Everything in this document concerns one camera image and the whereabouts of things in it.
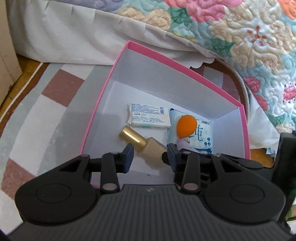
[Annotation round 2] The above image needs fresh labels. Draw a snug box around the beige cabinet panel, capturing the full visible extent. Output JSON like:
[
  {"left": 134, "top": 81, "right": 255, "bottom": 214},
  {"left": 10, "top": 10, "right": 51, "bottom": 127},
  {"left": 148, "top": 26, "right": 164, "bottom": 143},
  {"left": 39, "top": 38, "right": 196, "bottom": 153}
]
[{"left": 0, "top": 0, "right": 22, "bottom": 104}]

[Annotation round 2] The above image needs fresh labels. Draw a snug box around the pink cardboard storage box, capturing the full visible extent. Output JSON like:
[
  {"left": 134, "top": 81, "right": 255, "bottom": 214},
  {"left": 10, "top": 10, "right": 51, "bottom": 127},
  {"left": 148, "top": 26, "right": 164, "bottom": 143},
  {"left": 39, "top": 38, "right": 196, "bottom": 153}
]
[{"left": 79, "top": 40, "right": 251, "bottom": 186}]

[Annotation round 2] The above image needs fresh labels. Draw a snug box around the orange makeup sponge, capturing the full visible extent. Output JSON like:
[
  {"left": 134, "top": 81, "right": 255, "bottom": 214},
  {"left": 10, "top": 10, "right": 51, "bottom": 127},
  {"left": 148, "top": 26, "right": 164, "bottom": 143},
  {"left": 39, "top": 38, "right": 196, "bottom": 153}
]
[{"left": 176, "top": 115, "right": 197, "bottom": 138}]

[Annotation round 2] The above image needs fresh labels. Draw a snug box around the white bed skirt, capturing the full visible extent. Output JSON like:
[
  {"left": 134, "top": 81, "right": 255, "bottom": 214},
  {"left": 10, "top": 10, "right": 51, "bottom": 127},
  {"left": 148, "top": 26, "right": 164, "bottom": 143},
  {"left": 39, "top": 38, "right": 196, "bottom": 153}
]
[{"left": 6, "top": 1, "right": 279, "bottom": 148}]

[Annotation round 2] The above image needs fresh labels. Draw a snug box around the gold foundation bottle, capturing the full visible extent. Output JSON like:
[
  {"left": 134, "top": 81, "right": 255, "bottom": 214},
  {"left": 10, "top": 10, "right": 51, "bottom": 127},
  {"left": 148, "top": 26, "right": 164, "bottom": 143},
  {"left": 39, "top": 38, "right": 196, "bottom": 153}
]
[{"left": 119, "top": 126, "right": 167, "bottom": 168}]

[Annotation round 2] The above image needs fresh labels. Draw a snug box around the checkered floor rug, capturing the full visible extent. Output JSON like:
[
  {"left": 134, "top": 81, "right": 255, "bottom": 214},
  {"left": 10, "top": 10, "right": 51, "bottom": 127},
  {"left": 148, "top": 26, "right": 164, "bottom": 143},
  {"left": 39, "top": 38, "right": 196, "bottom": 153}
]
[{"left": 0, "top": 54, "right": 253, "bottom": 235}]

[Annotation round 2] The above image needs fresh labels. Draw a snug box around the blue white tissue pack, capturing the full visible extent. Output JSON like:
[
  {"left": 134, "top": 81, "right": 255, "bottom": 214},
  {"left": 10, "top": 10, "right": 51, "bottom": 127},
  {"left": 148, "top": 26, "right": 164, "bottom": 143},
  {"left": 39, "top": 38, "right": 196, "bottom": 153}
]
[{"left": 167, "top": 109, "right": 213, "bottom": 154}]

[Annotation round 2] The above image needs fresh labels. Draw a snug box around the floral quilted bedspread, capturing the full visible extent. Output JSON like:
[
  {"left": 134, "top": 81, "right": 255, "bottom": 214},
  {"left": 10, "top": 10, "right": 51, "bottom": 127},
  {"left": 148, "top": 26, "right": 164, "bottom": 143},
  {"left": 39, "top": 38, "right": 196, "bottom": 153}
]
[{"left": 69, "top": 1, "right": 295, "bottom": 133}]

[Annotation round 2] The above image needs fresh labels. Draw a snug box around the white wet wipes pack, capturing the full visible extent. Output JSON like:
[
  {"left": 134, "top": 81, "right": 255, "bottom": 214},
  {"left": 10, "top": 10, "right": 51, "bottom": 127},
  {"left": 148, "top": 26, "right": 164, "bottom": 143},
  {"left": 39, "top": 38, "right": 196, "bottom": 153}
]
[{"left": 127, "top": 103, "right": 171, "bottom": 130}]

